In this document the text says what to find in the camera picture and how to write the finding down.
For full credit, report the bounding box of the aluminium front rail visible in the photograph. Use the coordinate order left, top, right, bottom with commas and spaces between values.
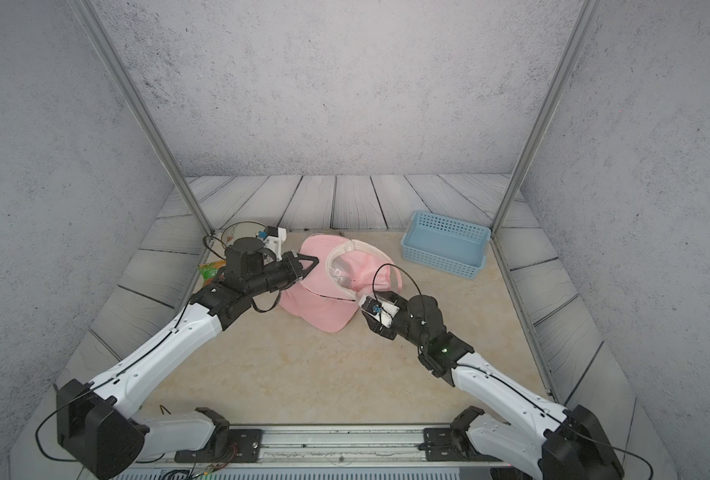
99, 423, 608, 480

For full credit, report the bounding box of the light blue perforated basket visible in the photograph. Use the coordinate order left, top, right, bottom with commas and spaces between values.
401, 211, 491, 280

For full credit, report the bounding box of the left aluminium frame post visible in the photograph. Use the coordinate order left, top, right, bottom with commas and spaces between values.
68, 0, 215, 235

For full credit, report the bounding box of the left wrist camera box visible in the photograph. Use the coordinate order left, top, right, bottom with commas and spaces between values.
257, 226, 287, 260

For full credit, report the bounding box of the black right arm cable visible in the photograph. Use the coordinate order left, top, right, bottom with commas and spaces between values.
371, 262, 656, 480

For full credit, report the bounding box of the pink baseball cap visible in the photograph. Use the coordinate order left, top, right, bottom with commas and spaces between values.
323, 240, 403, 301
280, 234, 358, 333

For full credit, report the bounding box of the right aluminium frame post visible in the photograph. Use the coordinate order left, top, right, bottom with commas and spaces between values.
491, 0, 603, 238

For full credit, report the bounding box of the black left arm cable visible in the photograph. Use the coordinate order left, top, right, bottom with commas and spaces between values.
34, 233, 284, 463

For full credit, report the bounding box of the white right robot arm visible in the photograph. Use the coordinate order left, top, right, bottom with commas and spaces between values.
359, 291, 625, 479

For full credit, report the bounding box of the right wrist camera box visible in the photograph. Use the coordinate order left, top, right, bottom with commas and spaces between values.
359, 296, 400, 327

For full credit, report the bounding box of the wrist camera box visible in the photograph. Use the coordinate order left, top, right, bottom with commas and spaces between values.
257, 226, 287, 260
359, 296, 400, 327

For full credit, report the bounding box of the green snack packet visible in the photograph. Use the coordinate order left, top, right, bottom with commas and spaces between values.
198, 260, 226, 285

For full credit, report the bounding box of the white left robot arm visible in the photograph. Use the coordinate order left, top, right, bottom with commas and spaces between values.
55, 237, 319, 479

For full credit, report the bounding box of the green glass plate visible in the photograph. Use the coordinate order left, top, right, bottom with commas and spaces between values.
220, 221, 266, 246

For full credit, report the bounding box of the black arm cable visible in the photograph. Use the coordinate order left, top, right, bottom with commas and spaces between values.
34, 233, 284, 463
371, 262, 656, 480

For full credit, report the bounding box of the aluminium frame post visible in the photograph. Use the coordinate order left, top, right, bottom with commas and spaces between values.
68, 0, 215, 235
491, 0, 603, 238

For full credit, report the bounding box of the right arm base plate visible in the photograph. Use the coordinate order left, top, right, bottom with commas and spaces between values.
418, 427, 497, 462

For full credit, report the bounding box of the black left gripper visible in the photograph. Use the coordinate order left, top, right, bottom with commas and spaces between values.
243, 250, 320, 300

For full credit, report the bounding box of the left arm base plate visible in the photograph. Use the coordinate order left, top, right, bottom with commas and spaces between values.
174, 428, 264, 464

